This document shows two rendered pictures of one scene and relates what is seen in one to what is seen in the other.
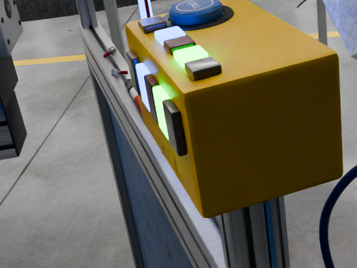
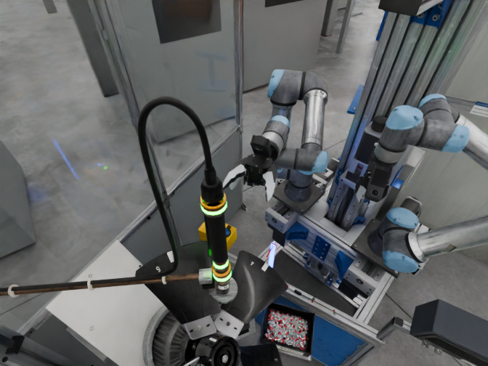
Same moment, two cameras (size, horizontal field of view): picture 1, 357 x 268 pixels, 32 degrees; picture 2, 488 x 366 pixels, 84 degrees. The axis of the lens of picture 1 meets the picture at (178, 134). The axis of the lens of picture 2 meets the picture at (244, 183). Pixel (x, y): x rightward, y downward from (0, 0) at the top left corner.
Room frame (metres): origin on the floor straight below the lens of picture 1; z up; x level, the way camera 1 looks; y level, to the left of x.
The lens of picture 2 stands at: (1.02, -0.52, 2.16)
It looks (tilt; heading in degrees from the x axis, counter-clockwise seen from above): 46 degrees down; 132
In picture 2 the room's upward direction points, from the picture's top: straight up
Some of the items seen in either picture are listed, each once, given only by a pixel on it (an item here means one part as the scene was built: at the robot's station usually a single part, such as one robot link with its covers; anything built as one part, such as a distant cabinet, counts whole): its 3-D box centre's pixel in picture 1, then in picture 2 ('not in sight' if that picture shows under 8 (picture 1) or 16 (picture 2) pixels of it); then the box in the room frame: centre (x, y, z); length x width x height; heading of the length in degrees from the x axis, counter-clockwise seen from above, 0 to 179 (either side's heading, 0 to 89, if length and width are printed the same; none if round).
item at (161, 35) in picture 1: (169, 35); not in sight; (0.42, -0.01, 1.08); 0.02 x 0.02 x 0.01; 12
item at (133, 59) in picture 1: (135, 72); not in sight; (0.45, 0.02, 1.04); 0.02 x 0.01 x 0.03; 12
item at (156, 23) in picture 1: (152, 24); not in sight; (0.45, 0.01, 1.08); 0.02 x 0.02 x 0.01; 12
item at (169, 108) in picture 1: (174, 127); not in sight; (0.34, 0.00, 1.04); 0.02 x 0.01 x 0.03; 12
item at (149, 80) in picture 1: (154, 99); not in sight; (0.39, 0.01, 1.04); 0.02 x 0.01 x 0.03; 12
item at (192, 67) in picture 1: (202, 67); not in sight; (0.35, -0.02, 1.08); 0.02 x 0.02 x 0.01; 12
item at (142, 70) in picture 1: (146, 87); not in sight; (0.41, 0.02, 1.04); 0.02 x 0.01 x 0.03; 12
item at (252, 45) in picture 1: (225, 101); (218, 234); (0.41, -0.04, 1.02); 0.16 x 0.10 x 0.11; 12
